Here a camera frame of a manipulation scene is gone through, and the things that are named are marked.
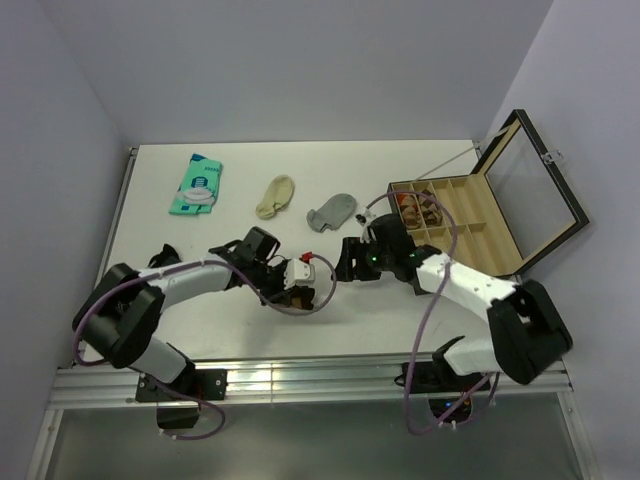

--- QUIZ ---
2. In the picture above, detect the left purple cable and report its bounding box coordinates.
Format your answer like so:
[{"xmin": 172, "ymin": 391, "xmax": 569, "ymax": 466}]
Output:
[{"xmin": 72, "ymin": 253, "xmax": 339, "ymax": 441}]

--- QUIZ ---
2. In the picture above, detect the rolled brown argyle sock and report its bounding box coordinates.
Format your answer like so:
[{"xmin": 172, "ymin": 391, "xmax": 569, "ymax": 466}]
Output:
[{"xmin": 419, "ymin": 190, "xmax": 443, "ymax": 227}]

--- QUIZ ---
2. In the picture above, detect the aluminium frame rail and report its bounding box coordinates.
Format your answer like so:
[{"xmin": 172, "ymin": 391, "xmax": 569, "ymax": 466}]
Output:
[{"xmin": 49, "ymin": 349, "xmax": 574, "ymax": 409}]

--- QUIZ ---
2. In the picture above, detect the cream ankle sock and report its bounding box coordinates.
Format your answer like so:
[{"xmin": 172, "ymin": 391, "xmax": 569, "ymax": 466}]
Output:
[{"xmin": 255, "ymin": 175, "xmax": 295, "ymax": 220}]

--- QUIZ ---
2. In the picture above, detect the purple cable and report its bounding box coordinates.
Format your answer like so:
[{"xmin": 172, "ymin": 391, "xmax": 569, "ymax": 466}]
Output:
[
  {"xmin": 362, "ymin": 192, "xmax": 501, "ymax": 436},
  {"xmin": 72, "ymin": 253, "xmax": 339, "ymax": 441}
]

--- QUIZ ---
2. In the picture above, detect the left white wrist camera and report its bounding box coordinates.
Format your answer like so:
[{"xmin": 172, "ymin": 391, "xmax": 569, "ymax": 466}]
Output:
[{"xmin": 283, "ymin": 259, "xmax": 315, "ymax": 290}]

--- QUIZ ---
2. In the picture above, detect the brown argyle sock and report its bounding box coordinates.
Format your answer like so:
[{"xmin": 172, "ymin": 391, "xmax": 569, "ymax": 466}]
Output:
[
  {"xmin": 291, "ymin": 295, "xmax": 314, "ymax": 311},
  {"xmin": 419, "ymin": 190, "xmax": 443, "ymax": 227}
]

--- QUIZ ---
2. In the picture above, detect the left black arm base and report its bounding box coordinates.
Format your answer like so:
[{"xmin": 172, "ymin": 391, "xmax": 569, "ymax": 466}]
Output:
[{"xmin": 135, "ymin": 368, "xmax": 228, "ymax": 441}]

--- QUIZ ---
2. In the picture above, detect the rolled orange argyle sock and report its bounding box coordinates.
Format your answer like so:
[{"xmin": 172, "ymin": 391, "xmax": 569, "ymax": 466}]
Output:
[{"xmin": 396, "ymin": 193, "xmax": 422, "ymax": 230}]

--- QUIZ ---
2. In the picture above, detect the teal patterned sock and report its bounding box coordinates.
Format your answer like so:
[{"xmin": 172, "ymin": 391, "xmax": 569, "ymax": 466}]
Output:
[{"xmin": 168, "ymin": 154, "xmax": 223, "ymax": 215}]

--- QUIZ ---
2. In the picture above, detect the black blue sock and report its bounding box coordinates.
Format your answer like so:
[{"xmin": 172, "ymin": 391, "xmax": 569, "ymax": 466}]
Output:
[{"xmin": 148, "ymin": 244, "xmax": 181, "ymax": 268}]

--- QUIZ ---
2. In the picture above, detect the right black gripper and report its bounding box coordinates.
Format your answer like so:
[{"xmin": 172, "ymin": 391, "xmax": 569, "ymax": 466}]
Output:
[{"xmin": 331, "ymin": 236, "xmax": 395, "ymax": 282}]

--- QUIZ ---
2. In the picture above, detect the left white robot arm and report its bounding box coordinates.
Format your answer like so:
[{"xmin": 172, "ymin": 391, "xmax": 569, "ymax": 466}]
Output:
[{"xmin": 72, "ymin": 227, "xmax": 315, "ymax": 399}]

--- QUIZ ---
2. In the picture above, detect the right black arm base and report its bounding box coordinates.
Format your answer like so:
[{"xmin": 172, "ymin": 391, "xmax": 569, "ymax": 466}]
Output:
[{"xmin": 394, "ymin": 361, "xmax": 483, "ymax": 423}]

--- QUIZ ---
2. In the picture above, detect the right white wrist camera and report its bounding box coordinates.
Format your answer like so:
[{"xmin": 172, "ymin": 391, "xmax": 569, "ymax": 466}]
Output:
[{"xmin": 355, "ymin": 208, "xmax": 377, "ymax": 243}]

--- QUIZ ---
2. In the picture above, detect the grey ankle sock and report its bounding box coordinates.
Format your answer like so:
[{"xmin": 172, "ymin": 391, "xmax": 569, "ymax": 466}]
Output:
[{"xmin": 306, "ymin": 193, "xmax": 357, "ymax": 233}]

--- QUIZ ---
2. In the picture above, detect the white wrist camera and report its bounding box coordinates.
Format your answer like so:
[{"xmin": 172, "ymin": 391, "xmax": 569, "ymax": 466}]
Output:
[
  {"xmin": 283, "ymin": 259, "xmax": 315, "ymax": 290},
  {"xmin": 355, "ymin": 208, "xmax": 377, "ymax": 243}
]

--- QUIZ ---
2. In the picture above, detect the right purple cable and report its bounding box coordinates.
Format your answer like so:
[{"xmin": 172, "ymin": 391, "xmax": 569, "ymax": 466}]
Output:
[{"xmin": 362, "ymin": 192, "xmax": 501, "ymax": 436}]

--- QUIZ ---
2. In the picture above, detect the black compartment storage box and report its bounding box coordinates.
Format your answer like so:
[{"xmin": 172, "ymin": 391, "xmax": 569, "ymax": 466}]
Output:
[{"xmin": 388, "ymin": 109, "xmax": 590, "ymax": 278}]

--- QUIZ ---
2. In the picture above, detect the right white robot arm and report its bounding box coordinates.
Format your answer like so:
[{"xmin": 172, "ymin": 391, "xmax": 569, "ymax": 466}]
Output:
[{"xmin": 336, "ymin": 214, "xmax": 573, "ymax": 391}]

